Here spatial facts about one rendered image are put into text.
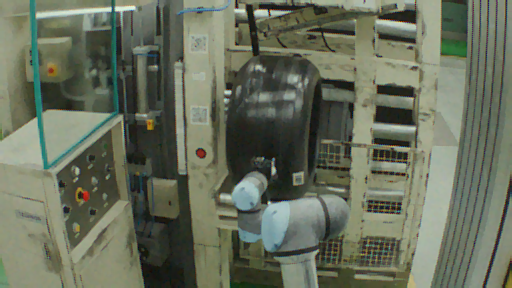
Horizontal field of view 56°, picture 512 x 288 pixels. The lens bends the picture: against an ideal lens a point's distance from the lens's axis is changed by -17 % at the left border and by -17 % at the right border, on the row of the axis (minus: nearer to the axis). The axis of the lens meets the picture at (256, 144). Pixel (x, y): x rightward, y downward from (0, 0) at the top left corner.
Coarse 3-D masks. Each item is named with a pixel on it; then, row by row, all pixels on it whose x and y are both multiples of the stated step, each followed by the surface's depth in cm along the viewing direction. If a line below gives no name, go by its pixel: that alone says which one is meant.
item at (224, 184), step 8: (224, 176) 237; (216, 184) 230; (224, 184) 236; (232, 184) 248; (208, 192) 224; (216, 192) 225; (224, 192) 236; (208, 200) 224; (216, 200) 226; (208, 208) 226; (216, 208) 227
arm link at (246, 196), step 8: (248, 176) 178; (240, 184) 172; (248, 184) 171; (256, 184) 173; (232, 192) 170; (240, 192) 169; (248, 192) 168; (256, 192) 170; (240, 200) 170; (248, 200) 169; (256, 200) 170; (240, 208) 170; (248, 208) 170; (256, 208) 173
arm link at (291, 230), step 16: (272, 208) 136; (288, 208) 135; (304, 208) 136; (320, 208) 137; (272, 224) 134; (288, 224) 133; (304, 224) 134; (320, 224) 136; (272, 240) 134; (288, 240) 134; (304, 240) 134; (320, 240) 139; (288, 256) 134; (304, 256) 134; (288, 272) 135; (304, 272) 135
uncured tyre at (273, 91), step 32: (256, 64) 212; (288, 64) 210; (256, 96) 202; (288, 96) 200; (320, 96) 237; (256, 128) 201; (288, 128) 199; (320, 128) 243; (288, 160) 201; (288, 192) 212
